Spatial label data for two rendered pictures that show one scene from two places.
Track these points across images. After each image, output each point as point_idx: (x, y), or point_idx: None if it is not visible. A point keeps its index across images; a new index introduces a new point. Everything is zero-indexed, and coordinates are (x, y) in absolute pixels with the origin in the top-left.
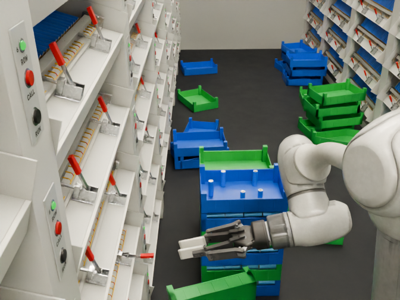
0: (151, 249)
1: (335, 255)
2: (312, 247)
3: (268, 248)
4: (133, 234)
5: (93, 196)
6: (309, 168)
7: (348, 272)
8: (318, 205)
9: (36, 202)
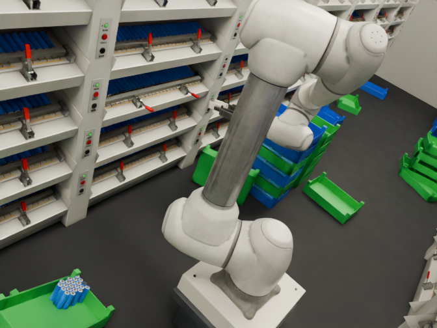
0: (223, 133)
1: (331, 224)
2: (320, 210)
3: (281, 171)
4: (201, 89)
5: (162, 2)
6: (304, 95)
7: (327, 235)
8: (294, 119)
9: None
